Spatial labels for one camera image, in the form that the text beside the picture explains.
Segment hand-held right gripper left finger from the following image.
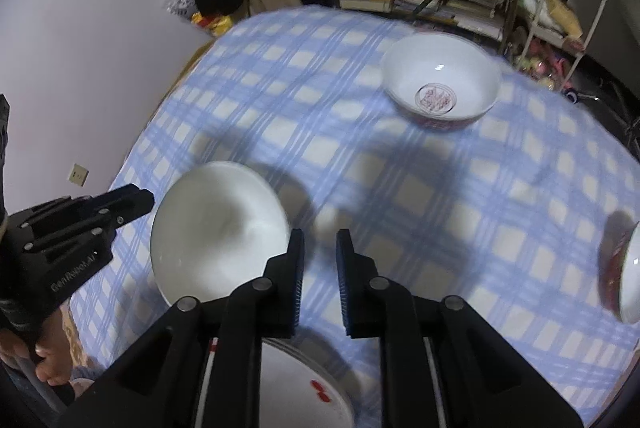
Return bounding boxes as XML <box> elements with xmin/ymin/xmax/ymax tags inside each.
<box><xmin>55</xmin><ymin>228</ymin><xmax>307</xmax><ymax>428</ymax></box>

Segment plain white bowl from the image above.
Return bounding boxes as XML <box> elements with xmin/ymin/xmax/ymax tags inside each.
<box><xmin>150</xmin><ymin>161</ymin><xmax>292</xmax><ymax>309</ymax></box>

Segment white cherry print plate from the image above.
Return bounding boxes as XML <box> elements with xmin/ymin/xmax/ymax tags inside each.
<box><xmin>197</xmin><ymin>335</ymin><xmax>357</xmax><ymax>428</ymax></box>

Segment pink plush toys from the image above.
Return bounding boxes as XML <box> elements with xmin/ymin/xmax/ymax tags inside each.
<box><xmin>514</xmin><ymin>36</ymin><xmax>577</xmax><ymax>89</ymax></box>

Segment dark red patterned bowl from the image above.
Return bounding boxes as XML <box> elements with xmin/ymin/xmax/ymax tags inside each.
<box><xmin>381</xmin><ymin>32</ymin><xmax>502</xmax><ymax>135</ymax></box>

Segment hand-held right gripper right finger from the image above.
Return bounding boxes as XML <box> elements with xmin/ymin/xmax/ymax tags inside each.
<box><xmin>335</xmin><ymin>228</ymin><xmax>585</xmax><ymax>428</ymax></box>

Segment yellow plastic bags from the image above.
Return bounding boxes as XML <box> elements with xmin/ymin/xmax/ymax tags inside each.
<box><xmin>164</xmin><ymin>0</ymin><xmax>234</xmax><ymax>34</ymax></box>

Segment white trolley cart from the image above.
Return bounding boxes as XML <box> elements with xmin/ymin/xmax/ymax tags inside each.
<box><xmin>519</xmin><ymin>0</ymin><xmax>613</xmax><ymax>84</ymax></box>

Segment person's left hand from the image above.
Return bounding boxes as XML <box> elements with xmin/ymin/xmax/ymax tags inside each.
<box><xmin>0</xmin><ymin>309</ymin><xmax>73</xmax><ymax>389</ymax></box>

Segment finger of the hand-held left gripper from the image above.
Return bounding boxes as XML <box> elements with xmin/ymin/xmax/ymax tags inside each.
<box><xmin>9</xmin><ymin>185</ymin><xmax>155</xmax><ymax>255</ymax></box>

